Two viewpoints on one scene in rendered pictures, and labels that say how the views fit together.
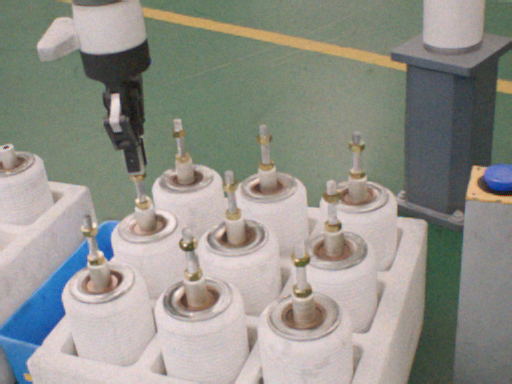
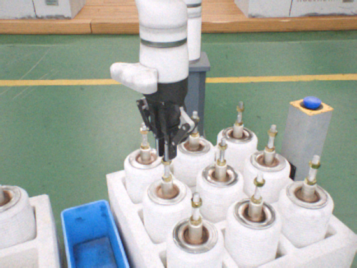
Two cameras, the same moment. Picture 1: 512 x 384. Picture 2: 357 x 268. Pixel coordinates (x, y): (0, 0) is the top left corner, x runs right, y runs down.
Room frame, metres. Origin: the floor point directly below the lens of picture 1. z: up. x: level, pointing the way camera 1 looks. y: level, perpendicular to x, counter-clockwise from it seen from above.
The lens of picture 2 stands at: (0.48, 0.46, 0.70)
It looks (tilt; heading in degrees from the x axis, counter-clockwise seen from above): 32 degrees down; 308
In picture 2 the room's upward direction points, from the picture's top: straight up
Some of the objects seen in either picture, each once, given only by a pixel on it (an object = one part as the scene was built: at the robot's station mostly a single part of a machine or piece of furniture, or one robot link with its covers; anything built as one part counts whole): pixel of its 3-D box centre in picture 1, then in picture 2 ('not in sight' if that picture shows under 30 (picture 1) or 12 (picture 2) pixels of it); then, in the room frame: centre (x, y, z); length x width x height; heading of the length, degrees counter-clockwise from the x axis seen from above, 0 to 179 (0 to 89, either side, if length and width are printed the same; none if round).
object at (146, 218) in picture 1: (146, 217); (167, 186); (0.81, 0.07, 0.26); 0.02 x 0.02 x 0.03
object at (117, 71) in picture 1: (119, 76); (164, 96); (0.81, 0.07, 0.45); 0.08 x 0.08 x 0.09
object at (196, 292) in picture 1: (196, 289); (255, 208); (0.65, 0.02, 0.26); 0.02 x 0.02 x 0.03
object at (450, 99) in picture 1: (448, 128); (185, 99); (1.15, -0.44, 0.15); 0.15 x 0.15 x 0.30; 41
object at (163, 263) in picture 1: (159, 284); (167, 225); (0.81, 0.07, 0.16); 0.10 x 0.10 x 0.18
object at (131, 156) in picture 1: (129, 155); (175, 147); (0.79, 0.07, 0.36); 0.03 x 0.01 x 0.05; 172
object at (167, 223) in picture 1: (147, 226); (167, 191); (0.81, 0.07, 0.25); 0.08 x 0.08 x 0.01
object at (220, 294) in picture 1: (197, 299); (254, 213); (0.65, 0.02, 0.25); 0.08 x 0.08 x 0.01
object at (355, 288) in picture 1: (336, 312); (262, 193); (0.70, -0.14, 0.16); 0.10 x 0.10 x 0.18
